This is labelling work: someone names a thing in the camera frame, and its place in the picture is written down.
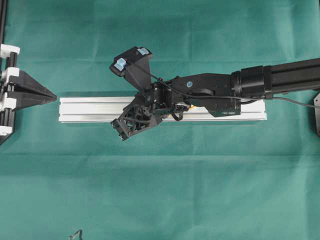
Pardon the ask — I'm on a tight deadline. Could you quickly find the left gripper black-white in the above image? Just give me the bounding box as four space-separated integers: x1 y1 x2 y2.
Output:
0 44 57 145

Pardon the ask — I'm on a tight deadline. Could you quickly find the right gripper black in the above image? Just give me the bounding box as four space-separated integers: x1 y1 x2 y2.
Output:
109 46 190 141

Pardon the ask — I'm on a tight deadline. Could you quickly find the orange rubber band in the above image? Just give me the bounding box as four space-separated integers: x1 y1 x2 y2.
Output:
188 105 199 111

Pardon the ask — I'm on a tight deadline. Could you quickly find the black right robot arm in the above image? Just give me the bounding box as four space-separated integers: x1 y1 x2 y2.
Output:
109 46 320 140

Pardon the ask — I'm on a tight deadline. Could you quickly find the green table cloth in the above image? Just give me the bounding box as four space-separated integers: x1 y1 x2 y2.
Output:
0 0 320 240

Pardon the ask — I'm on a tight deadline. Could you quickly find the aluminium extrusion rail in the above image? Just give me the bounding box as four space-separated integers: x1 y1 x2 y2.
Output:
58 96 267 123

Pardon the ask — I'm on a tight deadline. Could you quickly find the black cable bottom edge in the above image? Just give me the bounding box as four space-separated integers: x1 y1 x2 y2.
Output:
68 222 85 240

